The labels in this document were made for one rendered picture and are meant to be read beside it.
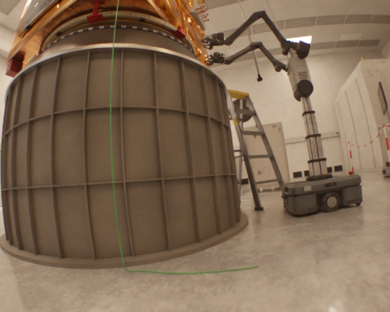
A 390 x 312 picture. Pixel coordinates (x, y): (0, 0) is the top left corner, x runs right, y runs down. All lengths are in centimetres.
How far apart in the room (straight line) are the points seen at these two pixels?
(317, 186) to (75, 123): 169
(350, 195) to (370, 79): 524
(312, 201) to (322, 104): 809
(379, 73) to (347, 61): 406
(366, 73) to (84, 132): 667
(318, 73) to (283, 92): 188
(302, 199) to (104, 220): 137
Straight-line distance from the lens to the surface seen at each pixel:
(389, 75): 729
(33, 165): 132
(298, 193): 174
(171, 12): 215
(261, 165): 494
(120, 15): 186
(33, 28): 238
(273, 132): 502
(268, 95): 952
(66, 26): 199
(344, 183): 188
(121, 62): 130
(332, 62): 1067
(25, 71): 161
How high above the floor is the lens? 36
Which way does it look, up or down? 7 degrees up
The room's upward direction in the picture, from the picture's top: 6 degrees counter-clockwise
